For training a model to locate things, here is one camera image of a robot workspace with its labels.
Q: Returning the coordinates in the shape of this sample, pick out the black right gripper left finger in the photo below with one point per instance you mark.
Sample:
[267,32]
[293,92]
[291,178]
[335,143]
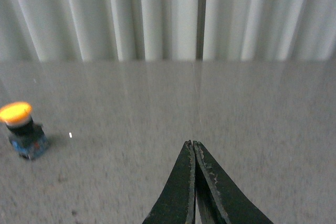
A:
[176,203]

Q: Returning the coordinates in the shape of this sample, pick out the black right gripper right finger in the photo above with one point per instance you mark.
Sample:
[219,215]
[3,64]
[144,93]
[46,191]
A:
[219,199]

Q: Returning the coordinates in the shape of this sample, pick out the yellow push button switch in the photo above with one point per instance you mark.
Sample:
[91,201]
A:
[25,136]

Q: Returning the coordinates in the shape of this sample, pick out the white pleated curtain right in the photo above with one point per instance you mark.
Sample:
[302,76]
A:
[270,30]

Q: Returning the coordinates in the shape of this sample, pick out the white pleated curtain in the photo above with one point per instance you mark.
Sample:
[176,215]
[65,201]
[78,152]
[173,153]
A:
[90,30]
[270,30]

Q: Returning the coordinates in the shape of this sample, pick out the white pleated curtain left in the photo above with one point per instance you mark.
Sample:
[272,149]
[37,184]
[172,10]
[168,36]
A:
[90,30]

